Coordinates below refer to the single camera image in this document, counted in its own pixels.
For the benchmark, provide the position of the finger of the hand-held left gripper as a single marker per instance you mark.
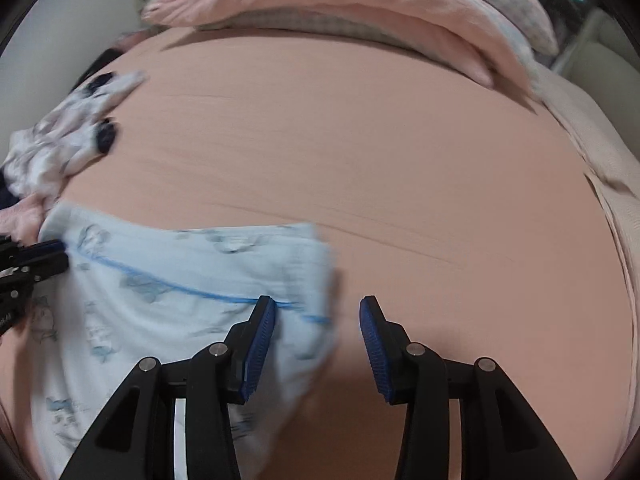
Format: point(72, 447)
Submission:
point(42, 246)
point(40, 266)

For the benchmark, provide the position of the light blue printed pyjama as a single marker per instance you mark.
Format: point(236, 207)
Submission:
point(175, 320)

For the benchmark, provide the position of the bed with pink sheet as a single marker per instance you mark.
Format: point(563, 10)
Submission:
point(400, 185)

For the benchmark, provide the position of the white garment with navy cuffs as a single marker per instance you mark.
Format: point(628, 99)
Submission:
point(60, 135)

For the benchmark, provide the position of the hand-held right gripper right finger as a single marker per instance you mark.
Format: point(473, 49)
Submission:
point(375, 355)

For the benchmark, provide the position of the grey-green padded headboard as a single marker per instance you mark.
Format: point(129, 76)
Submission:
point(600, 45)

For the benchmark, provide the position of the folded pink checked quilt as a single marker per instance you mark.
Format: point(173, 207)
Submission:
point(350, 5)

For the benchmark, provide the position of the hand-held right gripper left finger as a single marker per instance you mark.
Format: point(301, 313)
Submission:
point(257, 350)

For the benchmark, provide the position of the pink printed pyjama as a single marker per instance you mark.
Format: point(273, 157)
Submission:
point(25, 215)

